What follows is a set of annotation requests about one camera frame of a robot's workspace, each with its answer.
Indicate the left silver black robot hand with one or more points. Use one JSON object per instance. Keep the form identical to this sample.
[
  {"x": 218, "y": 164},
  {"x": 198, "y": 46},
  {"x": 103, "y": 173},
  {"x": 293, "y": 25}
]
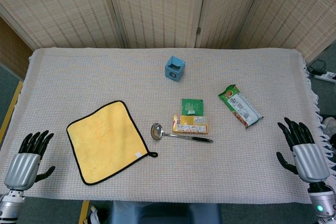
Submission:
[{"x": 22, "y": 166}]

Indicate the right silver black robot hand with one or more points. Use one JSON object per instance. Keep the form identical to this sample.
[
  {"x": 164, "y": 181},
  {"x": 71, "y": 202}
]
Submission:
[{"x": 309, "y": 159}]

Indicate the yellow cloth with black trim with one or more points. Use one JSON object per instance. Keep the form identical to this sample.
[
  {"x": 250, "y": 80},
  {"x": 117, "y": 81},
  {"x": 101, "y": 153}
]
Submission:
[{"x": 106, "y": 140}]

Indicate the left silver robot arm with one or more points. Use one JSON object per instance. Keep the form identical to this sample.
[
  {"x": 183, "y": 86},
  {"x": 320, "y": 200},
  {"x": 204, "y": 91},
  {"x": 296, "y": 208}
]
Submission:
[{"x": 9, "y": 204}]

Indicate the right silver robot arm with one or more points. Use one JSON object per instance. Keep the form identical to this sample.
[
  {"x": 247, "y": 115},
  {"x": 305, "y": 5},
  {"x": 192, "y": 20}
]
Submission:
[{"x": 321, "y": 201}]

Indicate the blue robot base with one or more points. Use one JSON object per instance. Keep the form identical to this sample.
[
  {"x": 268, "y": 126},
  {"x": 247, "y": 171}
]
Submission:
[{"x": 162, "y": 212}]

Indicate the white shoe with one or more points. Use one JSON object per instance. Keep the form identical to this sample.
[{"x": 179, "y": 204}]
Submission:
[{"x": 330, "y": 122}]

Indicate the white power strip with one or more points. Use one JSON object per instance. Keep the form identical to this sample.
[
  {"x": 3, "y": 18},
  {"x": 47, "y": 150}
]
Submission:
[{"x": 325, "y": 76}]

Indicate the green snack bag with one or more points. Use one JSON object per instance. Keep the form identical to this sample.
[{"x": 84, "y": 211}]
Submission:
[{"x": 240, "y": 106}]

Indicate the yellow food box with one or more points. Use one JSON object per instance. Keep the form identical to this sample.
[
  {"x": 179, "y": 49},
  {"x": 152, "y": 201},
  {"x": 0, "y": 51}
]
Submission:
[{"x": 190, "y": 124}]

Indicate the green sachet packet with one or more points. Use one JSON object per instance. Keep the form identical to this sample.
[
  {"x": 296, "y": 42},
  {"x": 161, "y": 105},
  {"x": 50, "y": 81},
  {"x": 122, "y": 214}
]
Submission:
[{"x": 192, "y": 107}]

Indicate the white woven tablecloth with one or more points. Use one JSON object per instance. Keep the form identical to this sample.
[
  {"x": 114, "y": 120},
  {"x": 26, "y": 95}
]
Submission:
[{"x": 168, "y": 176}]

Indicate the blue open cardboard box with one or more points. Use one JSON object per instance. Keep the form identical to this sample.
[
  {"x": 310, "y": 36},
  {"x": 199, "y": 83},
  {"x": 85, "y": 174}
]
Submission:
[{"x": 174, "y": 68}]

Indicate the woven folding screen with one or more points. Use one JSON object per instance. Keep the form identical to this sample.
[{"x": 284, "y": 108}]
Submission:
[{"x": 157, "y": 6}]

